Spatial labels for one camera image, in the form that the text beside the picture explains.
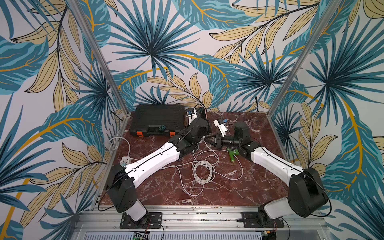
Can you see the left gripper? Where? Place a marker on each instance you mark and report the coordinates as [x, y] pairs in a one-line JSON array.
[[207, 130]]

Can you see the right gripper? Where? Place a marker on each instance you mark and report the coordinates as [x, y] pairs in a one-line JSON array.
[[221, 141]]

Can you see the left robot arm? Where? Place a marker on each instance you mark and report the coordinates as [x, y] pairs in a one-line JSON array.
[[122, 182]]

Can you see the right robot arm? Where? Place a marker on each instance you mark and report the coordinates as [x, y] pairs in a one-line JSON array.
[[306, 191]]

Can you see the green plastic tap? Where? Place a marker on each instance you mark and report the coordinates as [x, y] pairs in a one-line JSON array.
[[233, 153]]

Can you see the black plastic tool case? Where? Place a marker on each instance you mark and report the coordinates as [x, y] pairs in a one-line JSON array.
[[157, 120]]

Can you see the white power strip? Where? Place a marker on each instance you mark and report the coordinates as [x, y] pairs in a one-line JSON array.
[[125, 161]]

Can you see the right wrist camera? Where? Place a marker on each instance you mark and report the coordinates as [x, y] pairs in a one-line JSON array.
[[222, 125]]

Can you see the left aluminium frame post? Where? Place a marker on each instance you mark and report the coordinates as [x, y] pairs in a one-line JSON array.
[[82, 21]]

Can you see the aluminium frame post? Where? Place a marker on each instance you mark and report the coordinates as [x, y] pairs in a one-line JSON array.
[[82, 21], [318, 31]]

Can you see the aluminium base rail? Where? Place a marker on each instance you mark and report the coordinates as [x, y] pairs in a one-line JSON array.
[[198, 223]]

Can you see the right aluminium frame post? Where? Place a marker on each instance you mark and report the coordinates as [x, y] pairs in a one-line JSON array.
[[318, 31]]

